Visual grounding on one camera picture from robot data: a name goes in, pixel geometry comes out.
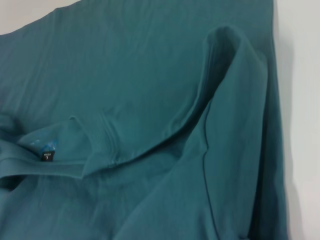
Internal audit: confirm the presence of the teal blue printed t-shirt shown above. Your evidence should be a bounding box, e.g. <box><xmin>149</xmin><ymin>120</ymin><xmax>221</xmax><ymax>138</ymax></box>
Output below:
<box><xmin>0</xmin><ymin>0</ymin><xmax>302</xmax><ymax>240</ymax></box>

